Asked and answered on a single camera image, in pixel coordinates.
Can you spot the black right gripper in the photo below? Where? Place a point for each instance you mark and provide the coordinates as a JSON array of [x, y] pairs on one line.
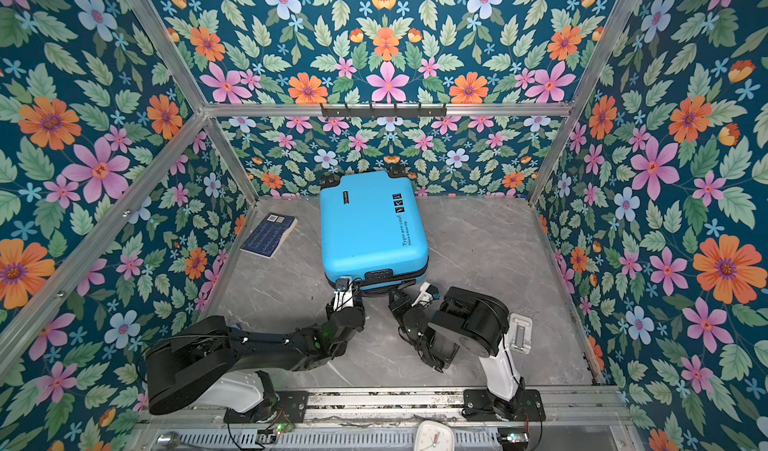
[[403, 307]]

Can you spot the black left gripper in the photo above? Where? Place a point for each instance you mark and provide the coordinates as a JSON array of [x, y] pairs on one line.
[[363, 315]]

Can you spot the blue hard-shell suitcase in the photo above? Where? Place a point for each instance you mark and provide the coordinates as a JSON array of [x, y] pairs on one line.
[[372, 230]]

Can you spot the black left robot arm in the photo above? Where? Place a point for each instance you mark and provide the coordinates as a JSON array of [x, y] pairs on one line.
[[214, 364]]

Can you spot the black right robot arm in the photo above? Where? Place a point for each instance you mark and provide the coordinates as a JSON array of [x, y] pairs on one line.
[[475, 322]]

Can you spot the dark blue paperback book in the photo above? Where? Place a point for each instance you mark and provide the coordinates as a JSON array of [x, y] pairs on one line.
[[269, 235]]

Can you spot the white desk clock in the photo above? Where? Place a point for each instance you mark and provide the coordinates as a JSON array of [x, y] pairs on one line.
[[434, 436]]

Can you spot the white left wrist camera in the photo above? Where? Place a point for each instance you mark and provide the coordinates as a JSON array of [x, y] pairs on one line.
[[346, 290]]

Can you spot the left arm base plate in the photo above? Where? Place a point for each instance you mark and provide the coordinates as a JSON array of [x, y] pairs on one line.
[[280, 407]]

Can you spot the white wall socket plate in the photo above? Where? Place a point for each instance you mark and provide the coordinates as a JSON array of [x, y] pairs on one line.
[[520, 333]]

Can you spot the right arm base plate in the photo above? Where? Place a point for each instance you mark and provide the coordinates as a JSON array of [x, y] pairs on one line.
[[482, 405]]

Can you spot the black hook rail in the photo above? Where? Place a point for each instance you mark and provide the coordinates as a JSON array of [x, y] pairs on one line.
[[375, 111]]

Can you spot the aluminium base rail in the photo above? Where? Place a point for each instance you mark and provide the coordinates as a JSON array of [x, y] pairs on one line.
[[572, 406]]

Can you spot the aluminium cage frame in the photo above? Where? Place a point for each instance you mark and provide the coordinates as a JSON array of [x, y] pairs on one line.
[[137, 134]]

